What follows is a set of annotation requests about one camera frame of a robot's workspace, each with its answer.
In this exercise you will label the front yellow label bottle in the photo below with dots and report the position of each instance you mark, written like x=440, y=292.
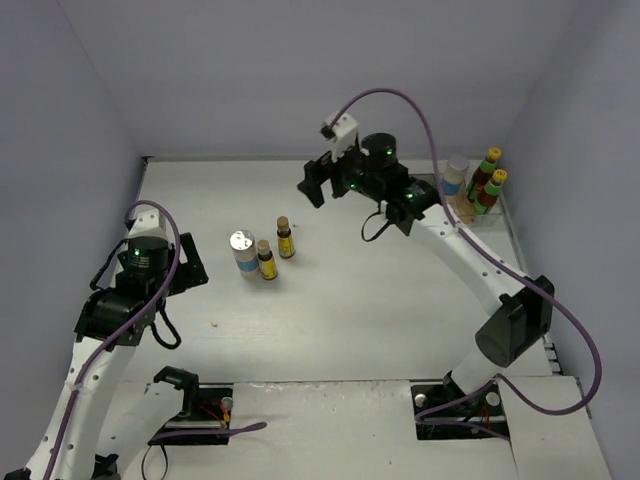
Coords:
x=266, y=259

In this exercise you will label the yellow label bottle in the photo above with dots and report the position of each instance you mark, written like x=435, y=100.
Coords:
x=266, y=259
x=285, y=239

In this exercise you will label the clear plastic bin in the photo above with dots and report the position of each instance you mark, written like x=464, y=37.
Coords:
x=486, y=219

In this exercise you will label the red sauce bottle yellow cap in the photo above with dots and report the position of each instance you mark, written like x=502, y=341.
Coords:
x=483, y=173

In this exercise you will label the rear yellow label bottle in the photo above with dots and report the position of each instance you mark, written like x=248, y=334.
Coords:
x=285, y=239

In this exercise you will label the amber plastic bin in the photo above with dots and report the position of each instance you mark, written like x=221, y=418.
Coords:
x=462, y=207

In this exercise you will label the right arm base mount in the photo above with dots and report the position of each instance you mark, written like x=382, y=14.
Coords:
x=443, y=415

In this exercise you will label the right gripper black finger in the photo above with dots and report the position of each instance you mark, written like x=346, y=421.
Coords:
x=319, y=169
x=312, y=189

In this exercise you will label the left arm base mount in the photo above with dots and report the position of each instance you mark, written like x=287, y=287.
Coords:
x=205, y=406

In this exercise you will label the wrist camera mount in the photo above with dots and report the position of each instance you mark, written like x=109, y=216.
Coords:
x=147, y=223
x=341, y=130

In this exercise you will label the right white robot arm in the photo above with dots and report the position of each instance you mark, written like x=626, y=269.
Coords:
x=519, y=312

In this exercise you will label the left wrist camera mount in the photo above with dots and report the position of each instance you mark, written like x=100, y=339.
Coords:
x=147, y=223

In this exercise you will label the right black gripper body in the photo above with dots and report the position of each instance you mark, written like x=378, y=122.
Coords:
x=326, y=173

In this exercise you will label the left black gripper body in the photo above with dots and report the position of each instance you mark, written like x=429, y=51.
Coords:
x=189, y=267

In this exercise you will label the white granule jar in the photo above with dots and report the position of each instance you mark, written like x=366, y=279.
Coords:
x=454, y=174
x=243, y=246

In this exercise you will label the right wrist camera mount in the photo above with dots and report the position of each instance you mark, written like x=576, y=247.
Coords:
x=341, y=130

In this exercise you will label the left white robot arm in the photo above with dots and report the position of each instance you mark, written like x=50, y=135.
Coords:
x=110, y=328

